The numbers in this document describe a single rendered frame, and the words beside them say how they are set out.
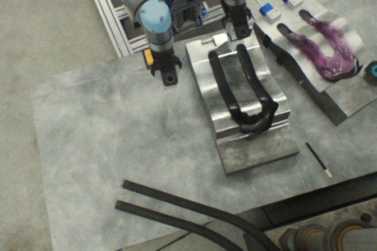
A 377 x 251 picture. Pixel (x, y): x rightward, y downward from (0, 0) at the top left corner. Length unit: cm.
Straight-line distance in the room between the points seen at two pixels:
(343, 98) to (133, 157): 75
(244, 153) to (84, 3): 180
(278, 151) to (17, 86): 178
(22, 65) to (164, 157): 152
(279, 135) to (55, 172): 80
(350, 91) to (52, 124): 107
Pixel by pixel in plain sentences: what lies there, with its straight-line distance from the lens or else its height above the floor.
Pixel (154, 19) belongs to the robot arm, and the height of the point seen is 130.
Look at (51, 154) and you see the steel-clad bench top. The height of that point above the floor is 80.
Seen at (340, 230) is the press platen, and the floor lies 129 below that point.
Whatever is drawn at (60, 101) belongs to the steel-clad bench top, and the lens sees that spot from 146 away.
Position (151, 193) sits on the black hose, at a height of 86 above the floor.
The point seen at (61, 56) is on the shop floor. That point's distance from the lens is 251.
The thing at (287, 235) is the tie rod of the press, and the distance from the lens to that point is 126.
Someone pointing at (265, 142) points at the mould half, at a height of 86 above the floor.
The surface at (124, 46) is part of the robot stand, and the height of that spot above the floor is 23.
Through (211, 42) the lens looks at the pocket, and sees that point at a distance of 139.
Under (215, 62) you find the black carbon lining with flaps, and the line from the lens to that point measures 133.
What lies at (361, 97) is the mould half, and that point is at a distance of 136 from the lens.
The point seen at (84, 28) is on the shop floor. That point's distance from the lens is 257.
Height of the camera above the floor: 206
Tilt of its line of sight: 70 degrees down
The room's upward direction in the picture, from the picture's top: 7 degrees counter-clockwise
